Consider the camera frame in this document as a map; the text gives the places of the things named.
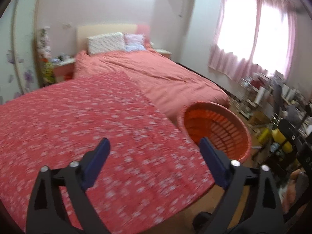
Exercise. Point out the sliding wardrobe floral doors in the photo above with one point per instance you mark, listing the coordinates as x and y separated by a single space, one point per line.
19 70

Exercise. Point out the pink window curtain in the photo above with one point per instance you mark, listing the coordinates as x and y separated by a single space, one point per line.
254 36

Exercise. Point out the white floral pillow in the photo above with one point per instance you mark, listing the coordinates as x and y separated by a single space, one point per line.
104 43

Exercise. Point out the yellow bag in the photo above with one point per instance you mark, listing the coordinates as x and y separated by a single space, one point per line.
279 138

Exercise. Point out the orange plastic laundry basket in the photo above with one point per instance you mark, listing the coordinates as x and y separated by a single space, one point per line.
221 126

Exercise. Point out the right nightstand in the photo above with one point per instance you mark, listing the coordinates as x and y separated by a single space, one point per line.
164 53

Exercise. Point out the white wire rack shelf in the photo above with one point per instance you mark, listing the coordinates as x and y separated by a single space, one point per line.
251 94

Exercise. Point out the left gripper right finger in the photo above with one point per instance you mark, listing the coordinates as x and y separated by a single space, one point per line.
250 202

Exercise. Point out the pink striped pillow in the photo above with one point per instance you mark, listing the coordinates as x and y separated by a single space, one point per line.
134 42

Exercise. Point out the pink bed duvet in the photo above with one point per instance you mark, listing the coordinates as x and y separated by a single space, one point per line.
168 85

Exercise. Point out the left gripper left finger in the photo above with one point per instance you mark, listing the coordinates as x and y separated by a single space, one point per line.
59 203

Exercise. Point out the beige bed headboard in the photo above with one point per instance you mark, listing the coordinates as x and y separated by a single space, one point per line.
83 32

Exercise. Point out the pink left nightstand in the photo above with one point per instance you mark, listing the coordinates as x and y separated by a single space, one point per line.
64 70

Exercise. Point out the person right hand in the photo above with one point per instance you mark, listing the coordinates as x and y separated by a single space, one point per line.
290 195

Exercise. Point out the stuffed toy stack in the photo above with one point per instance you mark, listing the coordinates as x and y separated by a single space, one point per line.
45 55

